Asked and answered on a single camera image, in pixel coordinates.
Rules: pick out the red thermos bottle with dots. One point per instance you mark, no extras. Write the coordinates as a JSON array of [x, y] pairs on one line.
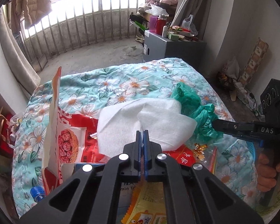
[[161, 22]]

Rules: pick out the clear Pepsi plastic bottle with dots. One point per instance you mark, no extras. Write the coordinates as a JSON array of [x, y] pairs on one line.
[[37, 193]]

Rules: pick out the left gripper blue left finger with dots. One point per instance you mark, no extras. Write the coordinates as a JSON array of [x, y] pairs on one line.
[[138, 154]]

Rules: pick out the red plastic wrapper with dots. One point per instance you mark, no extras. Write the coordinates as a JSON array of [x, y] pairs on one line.
[[203, 154]]

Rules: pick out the blue plastic trash basket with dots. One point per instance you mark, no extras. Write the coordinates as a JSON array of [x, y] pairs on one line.
[[252, 150]]

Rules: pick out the grey cabinet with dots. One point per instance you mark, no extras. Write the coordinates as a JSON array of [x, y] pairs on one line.
[[156, 47]]

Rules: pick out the floral turquoise quilt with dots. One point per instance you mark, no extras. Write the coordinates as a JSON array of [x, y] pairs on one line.
[[89, 92]]

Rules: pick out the metal balcony railing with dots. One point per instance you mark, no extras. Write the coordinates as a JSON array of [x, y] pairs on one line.
[[75, 23]]

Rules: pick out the right hand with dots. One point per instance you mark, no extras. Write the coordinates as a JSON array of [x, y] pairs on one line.
[[266, 174]]

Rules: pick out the blue medicine box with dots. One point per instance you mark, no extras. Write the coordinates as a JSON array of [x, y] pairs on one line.
[[125, 193]]

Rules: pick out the yellow snack wrapper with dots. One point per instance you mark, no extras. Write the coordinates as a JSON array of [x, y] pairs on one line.
[[147, 204]]

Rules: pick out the red gift bag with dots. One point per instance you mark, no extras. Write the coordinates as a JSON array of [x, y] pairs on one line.
[[5, 149]]

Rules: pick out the white tissue sheet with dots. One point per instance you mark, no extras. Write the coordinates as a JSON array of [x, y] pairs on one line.
[[118, 124]]

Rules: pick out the beige left curtain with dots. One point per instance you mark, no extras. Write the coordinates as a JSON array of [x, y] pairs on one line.
[[19, 65]]

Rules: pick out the beige down jacket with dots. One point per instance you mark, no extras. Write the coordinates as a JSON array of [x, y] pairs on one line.
[[32, 11]]

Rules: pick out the red white paper snack bag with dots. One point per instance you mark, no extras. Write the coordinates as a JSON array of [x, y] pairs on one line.
[[71, 136]]

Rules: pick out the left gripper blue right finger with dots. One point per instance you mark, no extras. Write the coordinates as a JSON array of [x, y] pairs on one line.
[[147, 155]]

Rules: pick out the grey right curtain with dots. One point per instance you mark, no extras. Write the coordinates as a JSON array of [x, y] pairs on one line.
[[200, 11]]

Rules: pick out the green plastic bag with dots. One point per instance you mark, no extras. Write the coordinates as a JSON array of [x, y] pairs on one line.
[[204, 115]]

